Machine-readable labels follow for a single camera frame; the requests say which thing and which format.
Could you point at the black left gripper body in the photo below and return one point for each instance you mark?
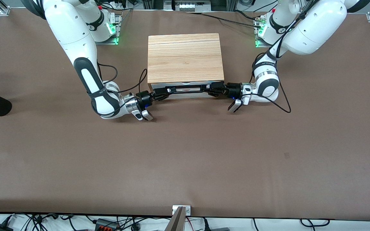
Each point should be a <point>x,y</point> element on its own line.
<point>233,89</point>

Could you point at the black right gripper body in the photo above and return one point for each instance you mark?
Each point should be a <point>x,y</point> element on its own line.
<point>144,98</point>

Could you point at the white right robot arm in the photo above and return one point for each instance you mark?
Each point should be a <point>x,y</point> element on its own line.
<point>75,38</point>

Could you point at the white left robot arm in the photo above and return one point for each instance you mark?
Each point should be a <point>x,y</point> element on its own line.
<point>313,29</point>

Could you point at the wooden drawer cabinet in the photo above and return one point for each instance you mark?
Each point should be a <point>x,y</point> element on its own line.
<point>185,57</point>

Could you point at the brown table mat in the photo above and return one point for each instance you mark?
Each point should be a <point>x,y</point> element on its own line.
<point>185,160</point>

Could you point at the white power strip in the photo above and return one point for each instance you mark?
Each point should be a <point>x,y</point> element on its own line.
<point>186,5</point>

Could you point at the slanted wooden bar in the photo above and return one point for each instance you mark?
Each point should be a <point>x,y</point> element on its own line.
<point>176,223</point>

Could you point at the black orange power strip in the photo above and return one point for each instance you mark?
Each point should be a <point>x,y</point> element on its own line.
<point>106,224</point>

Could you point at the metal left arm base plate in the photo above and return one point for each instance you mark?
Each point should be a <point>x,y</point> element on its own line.
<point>257,41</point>

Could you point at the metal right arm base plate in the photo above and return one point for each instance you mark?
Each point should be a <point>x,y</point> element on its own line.
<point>116,40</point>

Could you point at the small metal edge bracket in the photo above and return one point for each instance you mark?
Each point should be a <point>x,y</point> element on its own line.
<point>188,210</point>

